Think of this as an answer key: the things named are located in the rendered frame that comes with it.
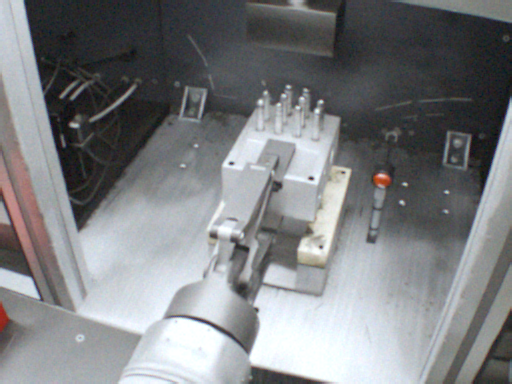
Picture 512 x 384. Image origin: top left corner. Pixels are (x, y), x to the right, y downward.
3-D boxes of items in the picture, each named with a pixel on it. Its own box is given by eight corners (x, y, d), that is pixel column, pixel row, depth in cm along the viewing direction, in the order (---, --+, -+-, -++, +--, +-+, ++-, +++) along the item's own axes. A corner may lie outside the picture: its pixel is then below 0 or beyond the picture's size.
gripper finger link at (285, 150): (247, 186, 54) (246, 180, 53) (267, 143, 59) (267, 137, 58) (278, 192, 53) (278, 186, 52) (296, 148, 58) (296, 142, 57)
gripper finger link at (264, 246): (248, 298, 47) (247, 311, 48) (282, 234, 57) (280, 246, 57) (204, 287, 48) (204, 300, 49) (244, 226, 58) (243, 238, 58)
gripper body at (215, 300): (248, 386, 45) (278, 302, 52) (246, 328, 39) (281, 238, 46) (164, 363, 47) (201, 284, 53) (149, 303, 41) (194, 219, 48)
